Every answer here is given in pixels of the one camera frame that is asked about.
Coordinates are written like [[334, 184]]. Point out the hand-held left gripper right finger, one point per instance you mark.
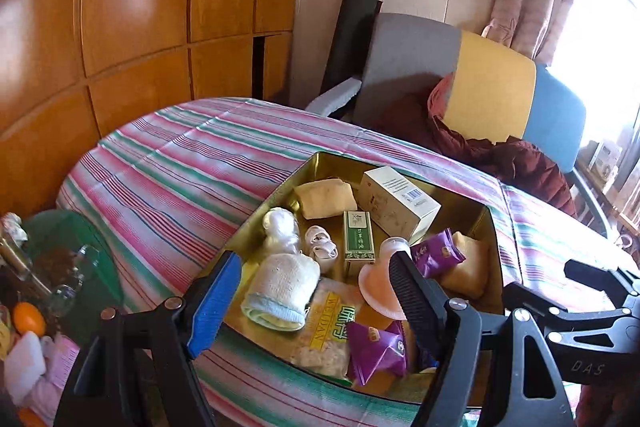
[[415, 302]]

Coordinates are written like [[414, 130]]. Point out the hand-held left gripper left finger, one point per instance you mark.
[[215, 307]]

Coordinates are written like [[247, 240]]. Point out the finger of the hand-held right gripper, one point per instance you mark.
[[530, 297], [595, 272]]

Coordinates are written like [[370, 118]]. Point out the purple snack packet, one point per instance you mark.
[[375, 352], [437, 254]]

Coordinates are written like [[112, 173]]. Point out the yellow sponge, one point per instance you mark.
[[470, 267], [325, 199]]

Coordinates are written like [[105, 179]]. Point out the white towel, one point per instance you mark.
[[282, 287]]

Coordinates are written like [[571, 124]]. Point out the green and white box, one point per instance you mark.
[[359, 242]]

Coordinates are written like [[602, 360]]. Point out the yellow snack packet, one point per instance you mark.
[[325, 332]]

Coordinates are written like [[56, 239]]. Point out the beige carton box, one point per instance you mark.
[[395, 207]]

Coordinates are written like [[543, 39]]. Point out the gold tin box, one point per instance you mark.
[[320, 167]]

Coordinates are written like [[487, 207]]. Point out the person's right forearm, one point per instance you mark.
[[610, 407]]

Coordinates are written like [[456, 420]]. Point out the wooden side table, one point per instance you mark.
[[625, 207]]

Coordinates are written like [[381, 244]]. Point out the white carton box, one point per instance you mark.
[[605, 157]]

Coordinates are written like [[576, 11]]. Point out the green glass side table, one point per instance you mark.
[[100, 267]]

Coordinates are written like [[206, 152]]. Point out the dark red jacket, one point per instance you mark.
[[520, 167]]

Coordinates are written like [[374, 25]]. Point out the clear glass cup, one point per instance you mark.
[[75, 277]]

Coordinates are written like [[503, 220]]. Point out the striped tablecloth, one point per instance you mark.
[[175, 167]]

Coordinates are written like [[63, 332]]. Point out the orange fruit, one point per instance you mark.
[[31, 418], [29, 318]]

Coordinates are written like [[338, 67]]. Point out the brass metal tube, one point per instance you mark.
[[20, 259]]

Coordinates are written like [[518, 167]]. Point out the crumpled white tissue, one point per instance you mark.
[[12, 227]]

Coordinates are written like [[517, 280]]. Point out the grey yellow blue armchair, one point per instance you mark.
[[495, 77]]

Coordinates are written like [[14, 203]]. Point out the black rolled mat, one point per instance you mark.
[[350, 37]]

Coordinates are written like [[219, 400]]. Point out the wooden wardrobe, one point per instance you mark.
[[135, 7]]

